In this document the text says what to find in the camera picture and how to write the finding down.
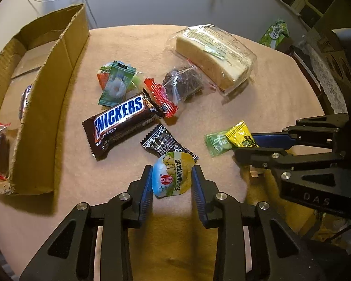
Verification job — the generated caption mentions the pink white candy packet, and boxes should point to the pink white candy packet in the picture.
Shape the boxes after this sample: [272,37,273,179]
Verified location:
[249,165,264,178]

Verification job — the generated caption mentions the yellow candy packet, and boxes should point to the yellow candy packet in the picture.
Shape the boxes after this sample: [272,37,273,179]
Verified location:
[225,121,258,148]

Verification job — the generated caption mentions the green round candy packet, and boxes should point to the green round candy packet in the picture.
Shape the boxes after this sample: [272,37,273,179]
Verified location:
[204,130,233,157]

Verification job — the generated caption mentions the packaged sliced bread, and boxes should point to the packaged sliced bread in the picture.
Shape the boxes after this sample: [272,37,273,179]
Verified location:
[167,24,257,96]

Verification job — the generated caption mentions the black patterned candy packet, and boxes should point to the black patterned candy packet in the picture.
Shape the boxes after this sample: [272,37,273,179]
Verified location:
[140,124,199,162]

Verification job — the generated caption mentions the dark pastry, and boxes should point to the dark pastry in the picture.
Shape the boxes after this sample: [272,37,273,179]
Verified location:
[143,65,217,119]

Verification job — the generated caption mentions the brown Snickers bar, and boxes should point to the brown Snickers bar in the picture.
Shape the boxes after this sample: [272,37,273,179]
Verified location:
[82,90,165,160]

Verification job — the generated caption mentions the dark Snickers bar Japanese label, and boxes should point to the dark Snickers bar Japanese label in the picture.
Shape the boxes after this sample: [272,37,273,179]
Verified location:
[18,84,32,120]

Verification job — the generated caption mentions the teal donut candy packet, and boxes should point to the teal donut candy packet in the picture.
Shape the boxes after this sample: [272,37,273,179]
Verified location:
[98,61,136,107]

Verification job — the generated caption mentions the red blue jelly cup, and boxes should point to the red blue jelly cup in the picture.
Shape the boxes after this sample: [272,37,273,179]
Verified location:
[97,62,143,92]

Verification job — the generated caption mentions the lace covered side table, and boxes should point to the lace covered side table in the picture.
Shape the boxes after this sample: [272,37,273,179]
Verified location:
[297,34,347,114]

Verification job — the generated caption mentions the green white gift bag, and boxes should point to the green white gift bag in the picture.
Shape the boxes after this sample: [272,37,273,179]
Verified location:
[259,20,290,49]

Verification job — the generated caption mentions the cardboard box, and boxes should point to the cardboard box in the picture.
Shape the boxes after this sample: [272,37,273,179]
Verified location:
[0,4,89,195]

